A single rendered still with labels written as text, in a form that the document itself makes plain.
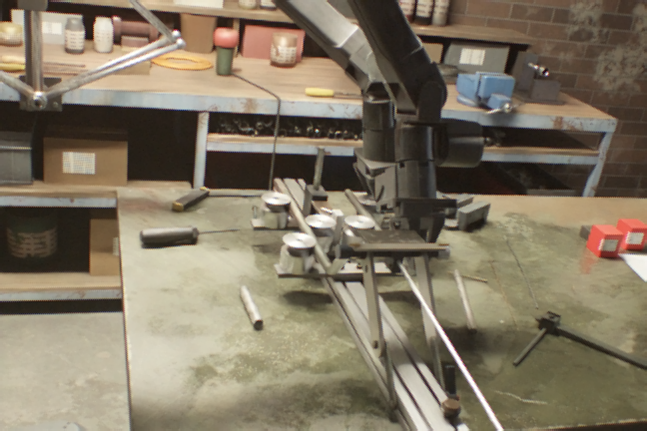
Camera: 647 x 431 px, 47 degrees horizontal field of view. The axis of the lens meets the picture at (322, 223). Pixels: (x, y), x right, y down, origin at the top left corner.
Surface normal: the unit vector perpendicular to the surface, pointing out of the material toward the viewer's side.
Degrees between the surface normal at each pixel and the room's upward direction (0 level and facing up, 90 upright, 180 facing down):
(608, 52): 90
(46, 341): 0
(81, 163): 90
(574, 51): 90
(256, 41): 89
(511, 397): 0
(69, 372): 0
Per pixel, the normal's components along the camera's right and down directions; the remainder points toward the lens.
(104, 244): 0.29, 0.40
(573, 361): 0.13, -0.91
